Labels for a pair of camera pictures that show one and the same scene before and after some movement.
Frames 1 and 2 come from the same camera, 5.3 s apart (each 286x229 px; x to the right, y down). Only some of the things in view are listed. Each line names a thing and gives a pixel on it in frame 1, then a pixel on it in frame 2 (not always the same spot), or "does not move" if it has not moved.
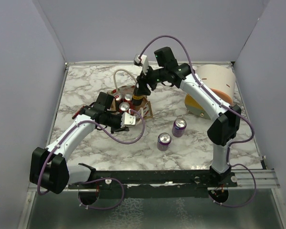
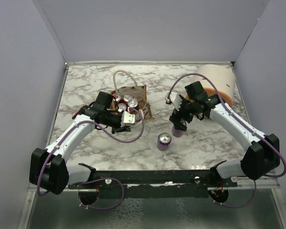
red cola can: [128, 98] does not move
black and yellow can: [137, 99] to [133, 102]
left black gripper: [118, 128] does not move
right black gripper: [141, 80] to [176, 118]
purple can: [178, 127] does not move
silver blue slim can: [118, 98] does not move
